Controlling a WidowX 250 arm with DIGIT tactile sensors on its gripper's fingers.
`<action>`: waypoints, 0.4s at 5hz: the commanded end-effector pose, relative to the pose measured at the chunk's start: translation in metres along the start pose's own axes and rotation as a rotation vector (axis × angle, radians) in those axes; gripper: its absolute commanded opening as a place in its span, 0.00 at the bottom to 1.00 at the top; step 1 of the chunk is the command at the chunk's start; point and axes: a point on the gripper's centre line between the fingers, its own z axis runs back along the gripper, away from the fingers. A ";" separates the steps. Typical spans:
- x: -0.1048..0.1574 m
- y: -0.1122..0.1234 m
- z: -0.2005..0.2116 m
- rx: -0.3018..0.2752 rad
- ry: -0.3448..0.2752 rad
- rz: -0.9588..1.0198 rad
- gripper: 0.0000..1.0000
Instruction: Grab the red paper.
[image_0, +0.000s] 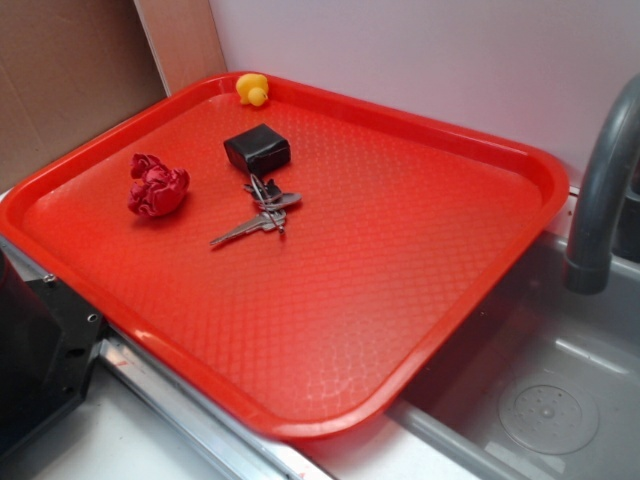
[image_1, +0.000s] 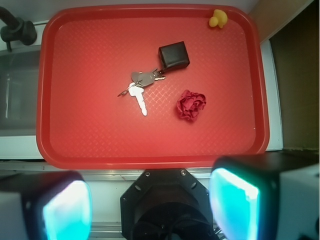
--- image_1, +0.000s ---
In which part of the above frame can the crumpled red paper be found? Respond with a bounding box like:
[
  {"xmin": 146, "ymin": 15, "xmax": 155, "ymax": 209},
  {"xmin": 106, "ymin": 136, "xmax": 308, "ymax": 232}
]
[{"xmin": 176, "ymin": 89, "xmax": 207, "ymax": 122}]

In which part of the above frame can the stainless steel sink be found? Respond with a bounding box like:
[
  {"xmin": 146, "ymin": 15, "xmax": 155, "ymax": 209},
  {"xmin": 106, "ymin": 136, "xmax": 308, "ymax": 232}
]
[{"xmin": 0, "ymin": 45, "xmax": 41, "ymax": 137}]

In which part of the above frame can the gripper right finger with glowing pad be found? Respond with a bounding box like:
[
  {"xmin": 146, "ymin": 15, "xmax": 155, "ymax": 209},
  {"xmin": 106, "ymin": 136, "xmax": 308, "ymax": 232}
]
[{"xmin": 208, "ymin": 152, "xmax": 320, "ymax": 240}]

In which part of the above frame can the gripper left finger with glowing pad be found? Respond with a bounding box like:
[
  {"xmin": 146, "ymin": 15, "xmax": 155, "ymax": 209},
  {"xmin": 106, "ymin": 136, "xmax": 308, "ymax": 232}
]
[{"xmin": 0, "ymin": 171, "xmax": 93, "ymax": 240}]

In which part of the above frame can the black leather key pouch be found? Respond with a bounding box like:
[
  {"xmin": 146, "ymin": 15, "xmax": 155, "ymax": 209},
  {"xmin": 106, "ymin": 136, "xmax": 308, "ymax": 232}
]
[{"xmin": 158, "ymin": 41, "xmax": 190, "ymax": 74}]

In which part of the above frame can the red plastic tray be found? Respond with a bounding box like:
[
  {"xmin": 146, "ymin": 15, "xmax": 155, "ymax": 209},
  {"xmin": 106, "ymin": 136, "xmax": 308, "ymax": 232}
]
[{"xmin": 36, "ymin": 4, "xmax": 270, "ymax": 170}]

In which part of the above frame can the yellow rubber duck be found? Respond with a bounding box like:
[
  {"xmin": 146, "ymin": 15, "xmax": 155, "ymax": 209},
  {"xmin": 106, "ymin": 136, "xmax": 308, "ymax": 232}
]
[{"xmin": 208, "ymin": 9, "xmax": 228, "ymax": 29}]

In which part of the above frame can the bunch of metal keys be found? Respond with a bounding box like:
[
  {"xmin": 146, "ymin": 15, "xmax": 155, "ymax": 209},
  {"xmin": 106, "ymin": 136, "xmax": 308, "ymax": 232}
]
[{"xmin": 117, "ymin": 68, "xmax": 166, "ymax": 117}]

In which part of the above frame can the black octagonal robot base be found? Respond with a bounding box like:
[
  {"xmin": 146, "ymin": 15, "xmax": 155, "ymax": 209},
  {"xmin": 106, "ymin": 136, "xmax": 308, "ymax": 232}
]
[{"xmin": 120, "ymin": 168, "xmax": 219, "ymax": 240}]

